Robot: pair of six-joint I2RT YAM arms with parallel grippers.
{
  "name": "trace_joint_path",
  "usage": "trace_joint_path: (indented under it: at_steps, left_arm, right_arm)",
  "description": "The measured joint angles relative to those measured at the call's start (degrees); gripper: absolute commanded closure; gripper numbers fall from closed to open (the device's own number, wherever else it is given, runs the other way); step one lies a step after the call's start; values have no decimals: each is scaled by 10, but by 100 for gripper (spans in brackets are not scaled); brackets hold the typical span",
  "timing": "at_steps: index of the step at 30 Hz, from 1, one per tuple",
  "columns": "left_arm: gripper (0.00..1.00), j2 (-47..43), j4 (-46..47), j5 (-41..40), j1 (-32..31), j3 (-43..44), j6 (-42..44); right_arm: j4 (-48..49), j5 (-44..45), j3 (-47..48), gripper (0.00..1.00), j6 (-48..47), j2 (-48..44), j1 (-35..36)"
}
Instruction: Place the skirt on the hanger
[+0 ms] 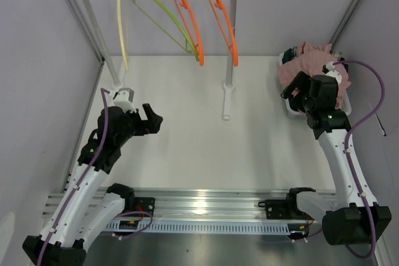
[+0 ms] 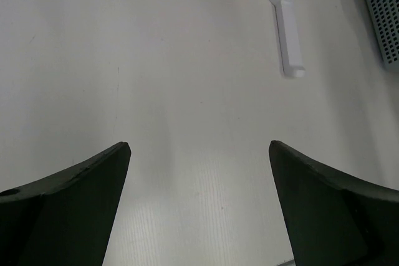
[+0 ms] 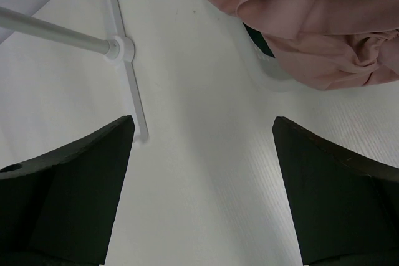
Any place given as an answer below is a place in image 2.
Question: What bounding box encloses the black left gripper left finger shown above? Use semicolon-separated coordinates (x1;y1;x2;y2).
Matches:
1;142;131;265

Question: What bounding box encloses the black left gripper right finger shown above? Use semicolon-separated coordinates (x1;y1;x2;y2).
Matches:
269;140;398;265

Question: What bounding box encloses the white metal clothes rack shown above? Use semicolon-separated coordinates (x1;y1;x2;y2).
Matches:
270;0;305;78

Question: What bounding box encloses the white perforated laundry basket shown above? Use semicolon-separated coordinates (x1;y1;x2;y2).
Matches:
366;0;398;73

